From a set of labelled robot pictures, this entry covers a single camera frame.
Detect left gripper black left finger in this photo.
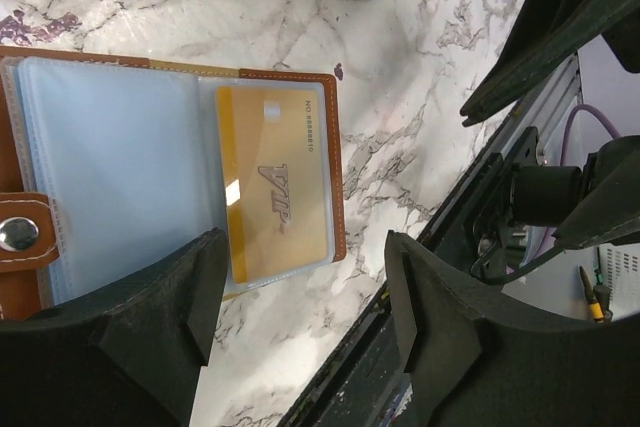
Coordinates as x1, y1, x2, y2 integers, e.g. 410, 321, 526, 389
1, 228, 229, 426

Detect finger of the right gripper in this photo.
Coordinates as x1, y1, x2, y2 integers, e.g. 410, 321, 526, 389
460, 0, 639, 126
554, 166, 639, 250

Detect black mounting rail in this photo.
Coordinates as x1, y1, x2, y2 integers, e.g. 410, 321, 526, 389
280, 127, 539, 426

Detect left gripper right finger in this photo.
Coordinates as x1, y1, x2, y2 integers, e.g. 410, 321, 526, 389
384, 231, 639, 426

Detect brown leather card holder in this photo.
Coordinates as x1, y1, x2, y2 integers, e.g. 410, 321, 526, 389
1, 46, 346, 321

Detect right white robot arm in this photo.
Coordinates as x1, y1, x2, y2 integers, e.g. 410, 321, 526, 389
460, 0, 639, 250

